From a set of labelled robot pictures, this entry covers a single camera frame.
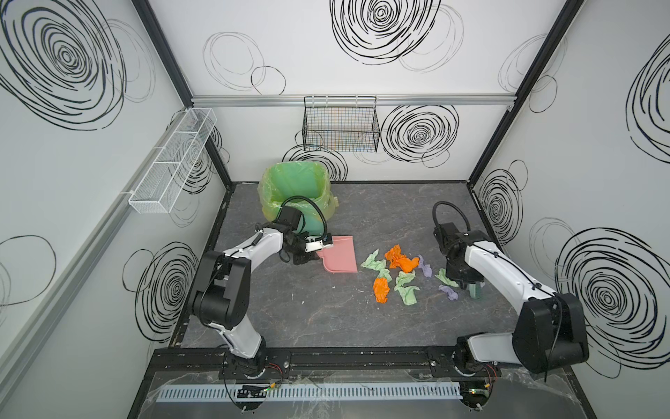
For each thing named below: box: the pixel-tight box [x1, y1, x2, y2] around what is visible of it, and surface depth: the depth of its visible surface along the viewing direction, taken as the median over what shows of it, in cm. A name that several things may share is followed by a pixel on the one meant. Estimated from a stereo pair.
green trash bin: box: [257, 160, 339, 236], surface depth 92 cm
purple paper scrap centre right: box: [437, 284, 459, 302], surface depth 88 cm
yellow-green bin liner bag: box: [257, 161, 340, 233], surface depth 95 cm
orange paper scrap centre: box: [373, 277, 391, 304], surface depth 88 cm
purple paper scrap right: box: [417, 254, 432, 278], surface depth 94 cm
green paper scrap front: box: [394, 270, 420, 306], surface depth 88 cm
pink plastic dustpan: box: [315, 234, 358, 274], surface depth 95 cm
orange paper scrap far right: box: [384, 244, 420, 274], surface depth 95 cm
